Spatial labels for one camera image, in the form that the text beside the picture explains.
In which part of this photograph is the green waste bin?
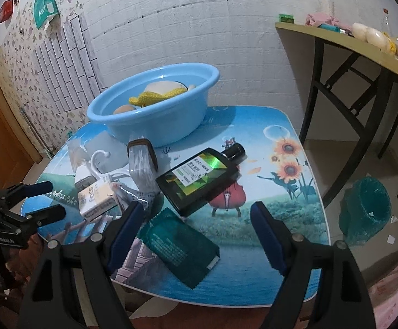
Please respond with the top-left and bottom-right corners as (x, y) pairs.
(339, 176), (391, 245)

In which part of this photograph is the pink patterned blanket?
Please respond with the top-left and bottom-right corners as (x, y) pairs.
(367, 247), (398, 329)

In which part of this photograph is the translucent plastic container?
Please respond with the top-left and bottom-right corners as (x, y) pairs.
(86, 133), (131, 169)

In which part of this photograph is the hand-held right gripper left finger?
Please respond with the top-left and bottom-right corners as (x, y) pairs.
(19, 200), (145, 329)

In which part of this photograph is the white round sponge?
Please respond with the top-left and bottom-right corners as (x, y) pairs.
(143, 80), (186, 95)

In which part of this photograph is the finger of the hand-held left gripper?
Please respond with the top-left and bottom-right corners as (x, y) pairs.
(0, 180), (54, 209)
(5, 205), (67, 237)

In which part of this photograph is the cream round bun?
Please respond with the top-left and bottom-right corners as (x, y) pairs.
(365, 29), (390, 50)
(351, 23), (371, 40)

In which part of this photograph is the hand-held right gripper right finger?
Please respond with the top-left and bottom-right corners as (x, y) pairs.
(250, 202), (379, 329)

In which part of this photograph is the yellow knitted cloth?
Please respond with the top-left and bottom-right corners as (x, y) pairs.
(129, 87), (189, 107)

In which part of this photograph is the green foil packet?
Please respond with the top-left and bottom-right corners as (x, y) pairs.
(137, 209), (220, 289)

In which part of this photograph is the red wall item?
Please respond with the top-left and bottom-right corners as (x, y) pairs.
(0, 2), (14, 23)

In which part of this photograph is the clear cotton swab box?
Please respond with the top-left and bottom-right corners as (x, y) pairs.
(127, 139), (158, 196)

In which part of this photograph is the green hanging bag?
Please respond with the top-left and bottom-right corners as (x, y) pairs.
(33, 0), (61, 30)

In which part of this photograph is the white plastic hook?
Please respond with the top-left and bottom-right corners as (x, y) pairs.
(89, 151), (131, 182)

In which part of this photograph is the clear bag of cotton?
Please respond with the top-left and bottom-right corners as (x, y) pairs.
(112, 180), (162, 213)

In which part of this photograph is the blue plastic basin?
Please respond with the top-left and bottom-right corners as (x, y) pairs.
(87, 63), (219, 148)

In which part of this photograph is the metal pole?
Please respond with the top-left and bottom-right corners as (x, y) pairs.
(21, 108), (54, 156)

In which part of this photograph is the clear glass bottle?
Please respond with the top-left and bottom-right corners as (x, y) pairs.
(380, 8), (392, 35)

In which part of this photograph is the white cardboard box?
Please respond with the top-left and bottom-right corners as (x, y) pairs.
(78, 180), (117, 222)

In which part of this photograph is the orange wooden door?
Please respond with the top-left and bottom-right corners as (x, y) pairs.
(0, 41), (44, 182)

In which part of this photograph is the pink cloth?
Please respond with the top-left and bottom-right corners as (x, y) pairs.
(305, 12), (352, 30)

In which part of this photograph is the dark green bottle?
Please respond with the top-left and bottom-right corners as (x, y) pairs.
(155, 143), (247, 217)

